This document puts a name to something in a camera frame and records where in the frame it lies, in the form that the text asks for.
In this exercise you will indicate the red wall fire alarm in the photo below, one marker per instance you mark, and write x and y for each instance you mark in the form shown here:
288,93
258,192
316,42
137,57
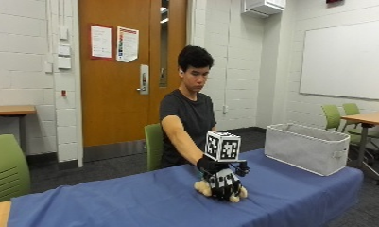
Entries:
64,93

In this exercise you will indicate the whiteboard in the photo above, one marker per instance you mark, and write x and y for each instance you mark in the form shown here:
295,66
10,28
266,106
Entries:
347,61

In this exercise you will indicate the beige soft toy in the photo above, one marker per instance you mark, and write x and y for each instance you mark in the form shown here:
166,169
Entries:
203,188

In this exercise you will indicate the white wall switch boxes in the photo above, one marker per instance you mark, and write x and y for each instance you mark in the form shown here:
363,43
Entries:
65,50

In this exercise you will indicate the wooden table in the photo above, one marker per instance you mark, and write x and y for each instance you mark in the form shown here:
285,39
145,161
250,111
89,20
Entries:
12,110
368,126

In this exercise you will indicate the white wall-mounted box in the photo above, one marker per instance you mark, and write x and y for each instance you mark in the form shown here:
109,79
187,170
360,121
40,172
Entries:
264,7

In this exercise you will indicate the grey fabric storage bin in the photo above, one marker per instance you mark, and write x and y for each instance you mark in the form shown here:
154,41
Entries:
307,151

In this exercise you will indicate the green chair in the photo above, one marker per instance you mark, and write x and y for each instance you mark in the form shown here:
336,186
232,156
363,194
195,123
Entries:
333,117
357,123
5,167
154,145

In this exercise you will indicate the blue tablecloth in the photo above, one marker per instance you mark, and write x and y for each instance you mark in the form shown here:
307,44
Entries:
190,195

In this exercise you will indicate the red exit sign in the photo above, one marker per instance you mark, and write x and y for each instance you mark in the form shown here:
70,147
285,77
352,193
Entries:
335,1

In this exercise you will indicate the white cube of black markers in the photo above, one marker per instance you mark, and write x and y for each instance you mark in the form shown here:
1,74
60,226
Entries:
223,146

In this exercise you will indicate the white wall outlet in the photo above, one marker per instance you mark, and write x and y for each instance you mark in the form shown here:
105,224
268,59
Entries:
226,109

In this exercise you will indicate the white paper notice red border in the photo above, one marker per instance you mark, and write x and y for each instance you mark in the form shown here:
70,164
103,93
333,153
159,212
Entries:
102,41

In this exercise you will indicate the the person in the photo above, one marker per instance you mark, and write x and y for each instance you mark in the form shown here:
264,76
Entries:
188,107

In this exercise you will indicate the colourful paper poster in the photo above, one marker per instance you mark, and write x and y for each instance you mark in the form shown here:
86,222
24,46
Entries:
127,44

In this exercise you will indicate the wooden door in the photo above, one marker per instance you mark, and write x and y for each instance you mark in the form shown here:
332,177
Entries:
114,94

